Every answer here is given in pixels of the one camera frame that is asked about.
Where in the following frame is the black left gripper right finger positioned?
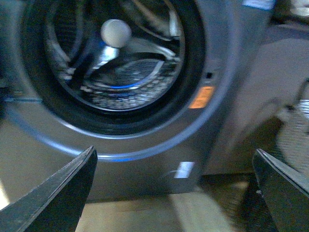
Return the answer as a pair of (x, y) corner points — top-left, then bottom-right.
(252, 149), (309, 232)

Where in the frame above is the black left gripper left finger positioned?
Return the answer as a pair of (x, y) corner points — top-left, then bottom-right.
(0, 146), (98, 232)

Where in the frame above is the grey front-load washing machine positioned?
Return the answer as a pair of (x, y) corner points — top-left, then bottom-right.
(0, 0), (277, 203)

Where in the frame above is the orange warning sticker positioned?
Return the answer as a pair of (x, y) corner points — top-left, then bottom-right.
(189, 86), (215, 109)

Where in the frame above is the grey cabinet beside washer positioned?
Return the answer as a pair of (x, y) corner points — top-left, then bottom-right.
(204, 0), (309, 175)

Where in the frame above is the white ball in drum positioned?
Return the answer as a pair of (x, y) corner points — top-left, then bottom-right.
(100, 19), (132, 48)

